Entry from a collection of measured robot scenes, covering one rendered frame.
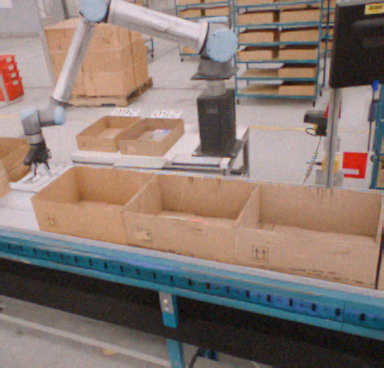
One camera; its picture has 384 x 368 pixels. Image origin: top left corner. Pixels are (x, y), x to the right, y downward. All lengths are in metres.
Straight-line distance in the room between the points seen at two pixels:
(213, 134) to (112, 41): 3.79
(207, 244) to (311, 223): 0.40
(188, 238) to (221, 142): 1.18
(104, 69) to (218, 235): 5.08
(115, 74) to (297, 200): 4.87
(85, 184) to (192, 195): 0.49
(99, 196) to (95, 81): 4.56
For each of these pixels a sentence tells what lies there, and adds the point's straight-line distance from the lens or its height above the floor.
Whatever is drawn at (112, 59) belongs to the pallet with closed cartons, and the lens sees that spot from 6.20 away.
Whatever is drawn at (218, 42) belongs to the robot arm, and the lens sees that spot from 2.21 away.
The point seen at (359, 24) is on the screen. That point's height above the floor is 1.48.
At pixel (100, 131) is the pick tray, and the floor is 0.77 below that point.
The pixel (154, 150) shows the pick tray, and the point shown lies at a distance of 2.60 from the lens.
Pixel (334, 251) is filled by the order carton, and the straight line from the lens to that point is 1.32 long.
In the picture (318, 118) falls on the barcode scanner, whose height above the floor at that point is 1.07.
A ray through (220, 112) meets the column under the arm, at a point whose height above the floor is 1.00.
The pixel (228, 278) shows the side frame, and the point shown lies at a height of 0.91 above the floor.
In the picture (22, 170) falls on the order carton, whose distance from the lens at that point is 2.68.
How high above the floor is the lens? 1.79
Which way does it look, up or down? 29 degrees down
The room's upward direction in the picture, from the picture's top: 8 degrees counter-clockwise
